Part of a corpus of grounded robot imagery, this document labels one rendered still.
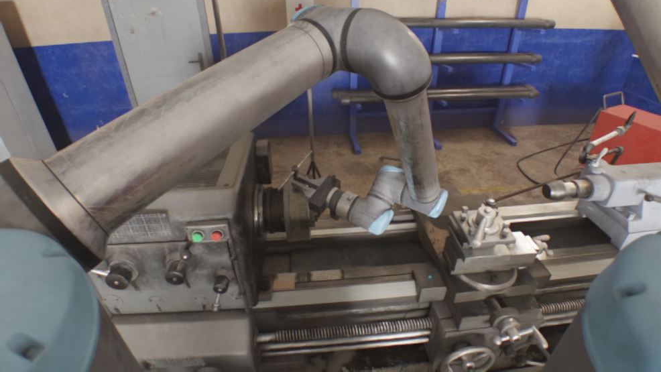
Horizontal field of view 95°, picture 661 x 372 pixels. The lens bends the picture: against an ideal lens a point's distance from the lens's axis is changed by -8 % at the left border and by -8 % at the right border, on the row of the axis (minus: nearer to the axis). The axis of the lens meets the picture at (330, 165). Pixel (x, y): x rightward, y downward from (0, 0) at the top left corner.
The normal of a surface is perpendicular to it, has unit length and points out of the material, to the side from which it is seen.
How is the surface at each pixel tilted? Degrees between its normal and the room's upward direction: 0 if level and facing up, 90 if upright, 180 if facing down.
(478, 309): 0
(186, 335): 32
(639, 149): 90
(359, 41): 79
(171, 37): 90
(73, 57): 90
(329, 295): 36
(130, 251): 90
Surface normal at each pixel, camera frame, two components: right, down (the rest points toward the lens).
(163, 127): 0.48, -0.29
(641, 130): -0.91, 0.22
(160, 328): 0.03, -0.47
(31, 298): 0.05, -0.83
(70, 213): 0.89, -0.43
